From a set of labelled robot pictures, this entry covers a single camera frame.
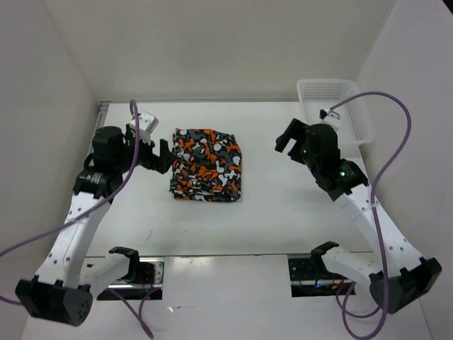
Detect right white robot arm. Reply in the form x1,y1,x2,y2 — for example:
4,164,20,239
275,118,442,315

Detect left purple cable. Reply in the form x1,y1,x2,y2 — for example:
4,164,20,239
0,98,155,339

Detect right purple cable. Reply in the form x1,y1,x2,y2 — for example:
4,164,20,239
328,91,412,338

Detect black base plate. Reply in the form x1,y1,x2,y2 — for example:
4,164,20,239
287,256,352,298
96,257,165,301

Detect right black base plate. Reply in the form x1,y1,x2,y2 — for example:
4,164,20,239
287,256,352,298

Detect purple cable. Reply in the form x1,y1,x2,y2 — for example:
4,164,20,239
0,98,155,339
328,91,412,338

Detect orange camouflage shorts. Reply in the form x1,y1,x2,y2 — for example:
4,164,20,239
169,128,242,203

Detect white plastic basket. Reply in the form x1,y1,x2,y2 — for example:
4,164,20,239
297,79,376,146

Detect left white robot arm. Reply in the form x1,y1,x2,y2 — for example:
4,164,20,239
15,123,175,327

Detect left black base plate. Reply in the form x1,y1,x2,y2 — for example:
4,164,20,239
96,257,165,301

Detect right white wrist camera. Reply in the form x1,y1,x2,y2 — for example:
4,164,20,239
319,109,341,130

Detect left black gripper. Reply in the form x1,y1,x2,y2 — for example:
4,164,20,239
115,123,177,174

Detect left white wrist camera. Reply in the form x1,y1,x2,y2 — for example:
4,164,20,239
128,112,159,144

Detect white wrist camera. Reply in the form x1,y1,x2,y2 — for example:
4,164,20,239
319,109,341,130
128,112,159,144

